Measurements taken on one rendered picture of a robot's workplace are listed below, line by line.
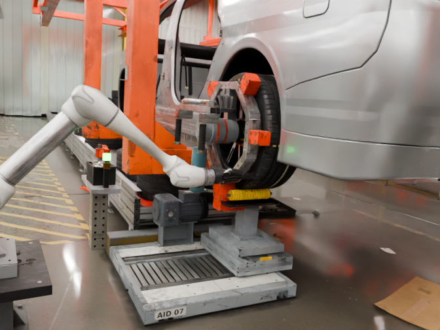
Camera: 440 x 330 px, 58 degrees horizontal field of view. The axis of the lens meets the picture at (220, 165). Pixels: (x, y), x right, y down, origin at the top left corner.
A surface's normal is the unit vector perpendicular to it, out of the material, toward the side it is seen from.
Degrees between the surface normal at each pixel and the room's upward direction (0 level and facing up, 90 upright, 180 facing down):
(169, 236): 90
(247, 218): 90
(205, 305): 90
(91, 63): 90
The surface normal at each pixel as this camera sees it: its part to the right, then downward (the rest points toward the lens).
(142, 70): 0.44, 0.18
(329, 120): -0.89, 0.00
